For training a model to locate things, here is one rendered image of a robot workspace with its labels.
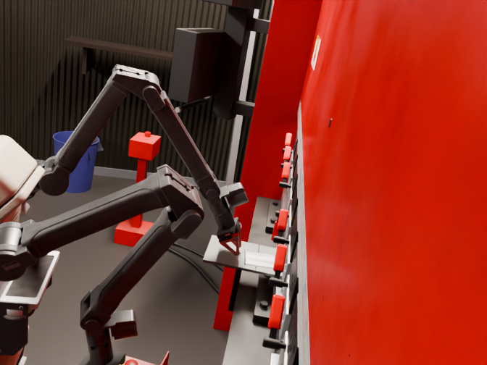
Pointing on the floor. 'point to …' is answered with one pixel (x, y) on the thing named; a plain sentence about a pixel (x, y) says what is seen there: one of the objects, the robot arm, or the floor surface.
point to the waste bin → (77, 178)
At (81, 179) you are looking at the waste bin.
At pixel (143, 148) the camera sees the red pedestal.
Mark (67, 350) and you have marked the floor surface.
